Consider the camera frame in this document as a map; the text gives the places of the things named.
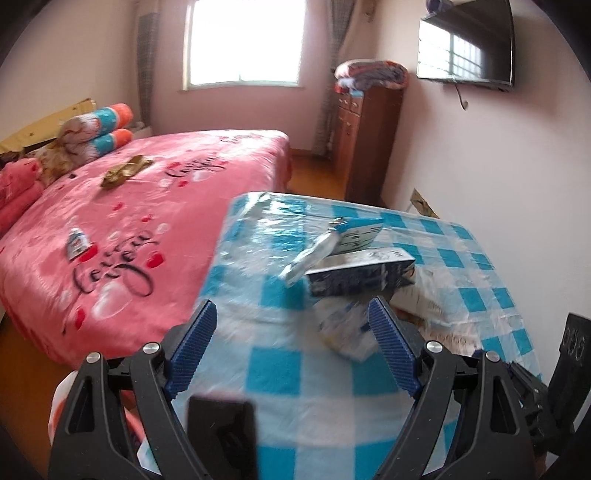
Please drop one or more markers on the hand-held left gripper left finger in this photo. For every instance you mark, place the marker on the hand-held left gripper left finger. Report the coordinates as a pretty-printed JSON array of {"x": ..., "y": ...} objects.
[{"x": 194, "y": 344}]

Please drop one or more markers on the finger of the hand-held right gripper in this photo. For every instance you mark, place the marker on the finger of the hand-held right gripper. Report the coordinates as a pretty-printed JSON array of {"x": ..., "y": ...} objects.
[{"x": 531, "y": 390}]

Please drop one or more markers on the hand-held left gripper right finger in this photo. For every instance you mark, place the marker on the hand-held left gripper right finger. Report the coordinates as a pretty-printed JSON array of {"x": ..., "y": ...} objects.
[{"x": 392, "y": 344}]

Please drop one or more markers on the white blue plastic packet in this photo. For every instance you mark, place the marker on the white blue plastic packet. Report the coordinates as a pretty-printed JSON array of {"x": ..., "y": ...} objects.
[{"x": 344, "y": 327}]

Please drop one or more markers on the grey mailing bag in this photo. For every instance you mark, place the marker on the grey mailing bag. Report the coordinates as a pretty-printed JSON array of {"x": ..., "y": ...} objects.
[{"x": 418, "y": 295}]

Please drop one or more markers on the small blue white carton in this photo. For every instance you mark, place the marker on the small blue white carton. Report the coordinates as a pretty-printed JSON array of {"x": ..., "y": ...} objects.
[{"x": 360, "y": 235}]

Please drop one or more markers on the silver foil wrapper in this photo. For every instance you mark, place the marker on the silver foil wrapper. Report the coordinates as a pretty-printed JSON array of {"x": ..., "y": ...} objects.
[{"x": 307, "y": 258}]

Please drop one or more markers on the black smartphone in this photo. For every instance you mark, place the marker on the black smartphone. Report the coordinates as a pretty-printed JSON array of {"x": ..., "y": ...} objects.
[{"x": 221, "y": 438}]

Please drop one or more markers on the pink bed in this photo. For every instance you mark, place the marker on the pink bed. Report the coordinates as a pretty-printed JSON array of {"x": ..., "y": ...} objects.
[{"x": 152, "y": 230}]

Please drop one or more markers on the cardboard piece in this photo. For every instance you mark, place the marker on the cardboard piece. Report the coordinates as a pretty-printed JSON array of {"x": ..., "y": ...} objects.
[{"x": 422, "y": 203}]

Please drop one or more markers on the small silver packet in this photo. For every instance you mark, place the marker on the small silver packet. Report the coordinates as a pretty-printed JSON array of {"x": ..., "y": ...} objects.
[{"x": 77, "y": 244}]

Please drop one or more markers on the gold cloth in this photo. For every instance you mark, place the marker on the gold cloth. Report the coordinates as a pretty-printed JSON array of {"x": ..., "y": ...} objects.
[{"x": 124, "y": 171}]

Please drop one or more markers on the brown wooden cabinet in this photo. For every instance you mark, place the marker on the brown wooden cabinet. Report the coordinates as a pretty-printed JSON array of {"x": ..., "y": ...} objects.
[{"x": 374, "y": 143}]

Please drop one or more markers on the orange teal bolster pillow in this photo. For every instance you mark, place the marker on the orange teal bolster pillow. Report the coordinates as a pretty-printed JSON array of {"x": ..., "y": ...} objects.
[
  {"x": 115, "y": 117},
  {"x": 113, "y": 142}
]

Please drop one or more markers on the gold floral pillow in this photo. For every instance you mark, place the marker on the gold floral pillow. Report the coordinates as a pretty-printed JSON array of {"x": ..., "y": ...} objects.
[{"x": 53, "y": 161}]

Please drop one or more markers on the folded pink blanket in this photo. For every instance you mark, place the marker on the folded pink blanket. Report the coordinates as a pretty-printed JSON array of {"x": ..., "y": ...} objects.
[{"x": 18, "y": 189}]

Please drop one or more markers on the pink floral pillow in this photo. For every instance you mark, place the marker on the pink floral pillow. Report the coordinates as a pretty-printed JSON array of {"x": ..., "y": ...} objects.
[{"x": 78, "y": 136}]

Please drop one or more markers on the yellow headboard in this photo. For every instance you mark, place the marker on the yellow headboard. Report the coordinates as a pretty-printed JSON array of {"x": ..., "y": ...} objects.
[{"x": 41, "y": 124}]

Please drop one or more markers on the folded floral blanket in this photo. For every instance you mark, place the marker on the folded floral blanket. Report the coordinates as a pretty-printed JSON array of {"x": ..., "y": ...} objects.
[{"x": 369, "y": 74}]

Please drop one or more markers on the grey checked curtain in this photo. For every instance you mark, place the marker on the grey checked curtain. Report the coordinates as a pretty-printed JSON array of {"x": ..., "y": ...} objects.
[
  {"x": 330, "y": 78},
  {"x": 147, "y": 69}
]

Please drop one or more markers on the window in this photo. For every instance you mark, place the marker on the window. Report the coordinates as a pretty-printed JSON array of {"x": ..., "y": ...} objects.
[{"x": 244, "y": 41}]

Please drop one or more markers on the wall-mounted black television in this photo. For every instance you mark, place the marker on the wall-mounted black television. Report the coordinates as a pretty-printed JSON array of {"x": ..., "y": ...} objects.
[{"x": 466, "y": 41}]

